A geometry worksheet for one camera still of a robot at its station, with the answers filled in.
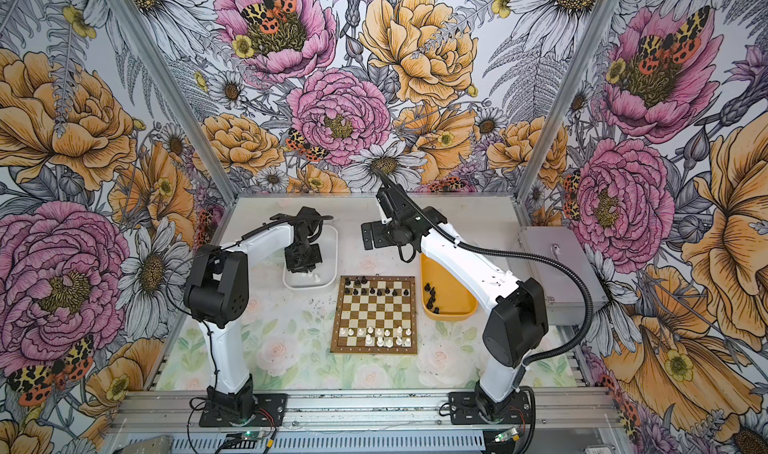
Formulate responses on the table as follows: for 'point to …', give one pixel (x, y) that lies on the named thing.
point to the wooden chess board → (375, 314)
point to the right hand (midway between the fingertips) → (382, 242)
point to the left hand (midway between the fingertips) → (309, 274)
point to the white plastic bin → (324, 275)
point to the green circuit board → (250, 435)
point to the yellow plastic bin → (444, 297)
